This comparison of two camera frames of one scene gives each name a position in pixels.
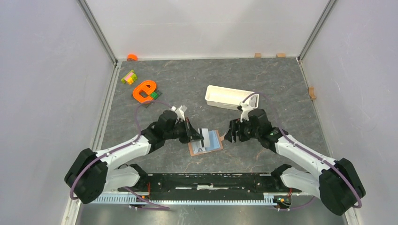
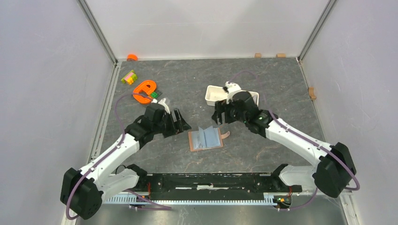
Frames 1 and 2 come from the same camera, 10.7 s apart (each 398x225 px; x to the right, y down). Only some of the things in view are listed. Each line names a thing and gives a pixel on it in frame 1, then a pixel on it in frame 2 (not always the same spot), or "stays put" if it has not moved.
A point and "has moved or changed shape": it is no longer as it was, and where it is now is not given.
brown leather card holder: (192, 152) has moved or changed shape
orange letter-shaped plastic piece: (143, 86) stays put
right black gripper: (235, 125) to (220, 108)
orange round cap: (132, 56) stays put
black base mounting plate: (210, 187) stays put
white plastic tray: (230, 99) stays put
